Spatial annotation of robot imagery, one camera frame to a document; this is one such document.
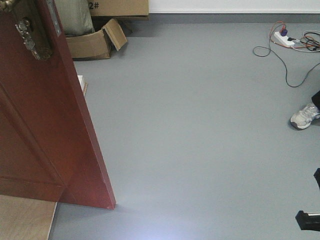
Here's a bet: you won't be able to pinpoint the brown wooden door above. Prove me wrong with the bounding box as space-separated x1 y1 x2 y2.
0 0 116 209

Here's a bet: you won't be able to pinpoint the black robot part upper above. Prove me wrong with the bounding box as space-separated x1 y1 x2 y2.
313 168 320 188

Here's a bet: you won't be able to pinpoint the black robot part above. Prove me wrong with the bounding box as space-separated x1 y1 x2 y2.
295 210 320 232
313 168 320 188

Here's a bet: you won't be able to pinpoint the black robot part lower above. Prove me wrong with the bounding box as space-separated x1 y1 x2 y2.
295 210 320 232

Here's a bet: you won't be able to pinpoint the open cardboard box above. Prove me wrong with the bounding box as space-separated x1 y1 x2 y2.
66 18 127 59

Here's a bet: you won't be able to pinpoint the cardboard box marked 2# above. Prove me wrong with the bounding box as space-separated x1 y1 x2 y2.
87 0 149 20

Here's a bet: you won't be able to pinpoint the large olive green sack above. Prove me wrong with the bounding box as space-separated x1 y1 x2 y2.
55 0 95 37

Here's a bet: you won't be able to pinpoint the white grey sneaker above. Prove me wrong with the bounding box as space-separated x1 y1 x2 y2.
289 103 320 130

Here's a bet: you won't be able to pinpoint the white power strip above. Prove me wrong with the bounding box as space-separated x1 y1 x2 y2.
273 31 295 48

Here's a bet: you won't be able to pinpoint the purple plug adapter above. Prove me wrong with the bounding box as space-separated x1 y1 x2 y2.
279 29 288 37

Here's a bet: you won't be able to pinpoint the seated person black trousers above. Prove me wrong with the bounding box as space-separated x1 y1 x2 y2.
311 90 320 110

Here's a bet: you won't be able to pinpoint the plywood base platform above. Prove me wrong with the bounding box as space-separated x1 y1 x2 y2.
0 81 89 240

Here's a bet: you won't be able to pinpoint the white wooden border rail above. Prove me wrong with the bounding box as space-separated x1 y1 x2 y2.
77 75 87 93

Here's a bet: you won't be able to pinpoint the brass door handle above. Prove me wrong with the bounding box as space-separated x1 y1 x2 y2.
0 0 54 61

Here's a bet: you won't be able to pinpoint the bundle of orange black cables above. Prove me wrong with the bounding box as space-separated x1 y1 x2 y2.
292 30 320 53

